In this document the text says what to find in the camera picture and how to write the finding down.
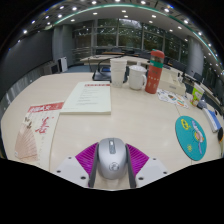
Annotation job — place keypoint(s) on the long curved conference desk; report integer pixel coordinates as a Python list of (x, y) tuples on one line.
[(100, 59)]

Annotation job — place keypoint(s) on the dark office chairs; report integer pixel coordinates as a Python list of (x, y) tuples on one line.
[(180, 65)]

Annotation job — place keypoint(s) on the ceiling lights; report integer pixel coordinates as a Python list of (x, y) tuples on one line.
[(124, 11)]

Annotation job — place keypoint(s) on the white booklet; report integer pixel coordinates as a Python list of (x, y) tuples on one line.
[(88, 98)]

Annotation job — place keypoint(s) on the red drink bottle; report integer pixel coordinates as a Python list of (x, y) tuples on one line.
[(155, 75)]

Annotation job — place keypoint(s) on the white lidded mug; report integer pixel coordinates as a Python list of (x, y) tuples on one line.
[(136, 78)]

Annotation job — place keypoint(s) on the red and white leaflet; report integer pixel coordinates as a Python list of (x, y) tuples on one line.
[(33, 133)]

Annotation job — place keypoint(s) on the colourful sticker sheet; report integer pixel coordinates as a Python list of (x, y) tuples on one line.
[(171, 97)]

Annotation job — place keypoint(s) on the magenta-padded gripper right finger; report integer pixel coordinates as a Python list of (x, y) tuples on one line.
[(151, 168)]

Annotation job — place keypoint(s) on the black handheld microphone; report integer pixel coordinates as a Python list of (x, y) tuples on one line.
[(220, 135)]

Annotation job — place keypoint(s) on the stack of white paper cups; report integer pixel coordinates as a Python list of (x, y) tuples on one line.
[(118, 73)]

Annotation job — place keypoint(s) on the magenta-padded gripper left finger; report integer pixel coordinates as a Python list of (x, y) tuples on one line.
[(71, 168)]

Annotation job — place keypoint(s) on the dark gooseneck desk microphone unit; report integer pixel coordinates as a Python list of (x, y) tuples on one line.
[(101, 75), (202, 104)]

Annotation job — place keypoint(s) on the white standing board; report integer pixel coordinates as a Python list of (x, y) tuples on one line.
[(63, 64)]

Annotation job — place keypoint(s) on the green printed paper cup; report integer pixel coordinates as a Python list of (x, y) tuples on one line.
[(196, 95)]

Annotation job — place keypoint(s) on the silver computer mouse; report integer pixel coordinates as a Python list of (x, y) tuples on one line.
[(112, 160)]

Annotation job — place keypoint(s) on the round teal cartoon mouse pad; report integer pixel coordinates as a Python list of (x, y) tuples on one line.
[(190, 138)]

